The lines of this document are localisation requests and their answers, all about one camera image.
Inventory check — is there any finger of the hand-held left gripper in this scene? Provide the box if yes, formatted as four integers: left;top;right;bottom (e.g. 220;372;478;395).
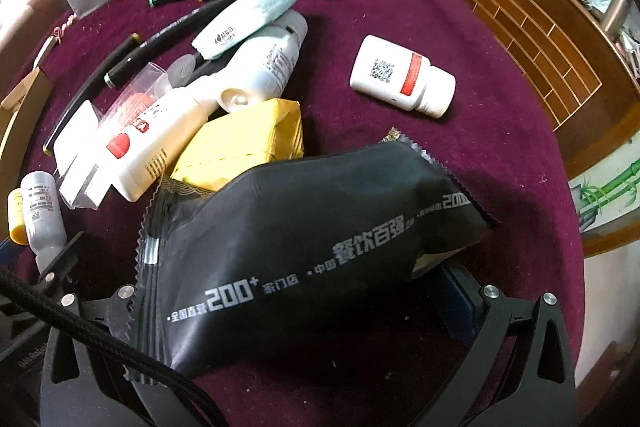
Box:
34;232;83;295

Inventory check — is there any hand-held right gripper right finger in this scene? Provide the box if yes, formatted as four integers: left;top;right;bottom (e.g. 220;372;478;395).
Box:
425;264;573;427

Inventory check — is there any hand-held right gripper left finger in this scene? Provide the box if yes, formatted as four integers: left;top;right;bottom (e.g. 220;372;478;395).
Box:
39;284;166;427

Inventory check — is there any small grey clear-cap bottle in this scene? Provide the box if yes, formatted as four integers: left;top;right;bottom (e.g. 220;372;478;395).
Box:
20;170;68;270

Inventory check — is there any clear package with red ring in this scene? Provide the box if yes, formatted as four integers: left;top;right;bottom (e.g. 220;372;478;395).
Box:
52;54;201;211

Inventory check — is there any small white spray bottle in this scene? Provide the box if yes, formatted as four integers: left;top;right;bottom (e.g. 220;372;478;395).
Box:
95;84;221;204

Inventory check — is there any cardboard box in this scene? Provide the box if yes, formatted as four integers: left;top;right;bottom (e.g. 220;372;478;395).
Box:
0;66;54;240

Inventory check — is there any black snack packet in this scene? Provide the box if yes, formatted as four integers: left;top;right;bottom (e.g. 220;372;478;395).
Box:
134;129;502;382

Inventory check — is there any white red-label pill bottle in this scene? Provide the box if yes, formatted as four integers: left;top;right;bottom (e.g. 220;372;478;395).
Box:
349;35;457;120

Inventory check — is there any large white nozzle bottle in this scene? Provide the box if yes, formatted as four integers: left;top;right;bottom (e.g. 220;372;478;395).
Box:
219;9;309;114

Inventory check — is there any small yellow bottle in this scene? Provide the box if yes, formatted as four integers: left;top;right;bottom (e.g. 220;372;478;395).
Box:
7;188;28;248

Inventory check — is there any maroon velvet table cloth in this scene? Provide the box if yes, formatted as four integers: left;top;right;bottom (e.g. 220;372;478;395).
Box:
0;0;586;427

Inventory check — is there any bamboo picture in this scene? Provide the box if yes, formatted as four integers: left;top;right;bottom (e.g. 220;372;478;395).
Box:
569;154;640;235

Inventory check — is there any short black marker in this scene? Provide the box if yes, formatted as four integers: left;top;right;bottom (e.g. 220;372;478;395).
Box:
103;33;147;88

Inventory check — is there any yellow foil packet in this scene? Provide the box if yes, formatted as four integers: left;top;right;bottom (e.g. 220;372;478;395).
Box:
170;98;306;194

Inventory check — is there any long black flat package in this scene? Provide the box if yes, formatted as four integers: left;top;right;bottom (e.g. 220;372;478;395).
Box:
42;0;243;156

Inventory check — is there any wooden lattice footboard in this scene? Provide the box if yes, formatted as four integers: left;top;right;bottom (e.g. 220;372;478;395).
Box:
392;0;640;180

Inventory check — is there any pale green tissue pack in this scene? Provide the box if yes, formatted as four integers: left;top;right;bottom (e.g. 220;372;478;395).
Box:
192;0;305;60

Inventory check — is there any steel flask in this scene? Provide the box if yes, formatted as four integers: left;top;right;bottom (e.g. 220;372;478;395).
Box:
599;0;632;36

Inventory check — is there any black braided cable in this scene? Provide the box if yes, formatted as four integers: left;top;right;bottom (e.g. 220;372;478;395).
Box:
0;266;223;427

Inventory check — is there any corded key fob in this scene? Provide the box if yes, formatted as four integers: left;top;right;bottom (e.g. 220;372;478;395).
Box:
31;14;77;72

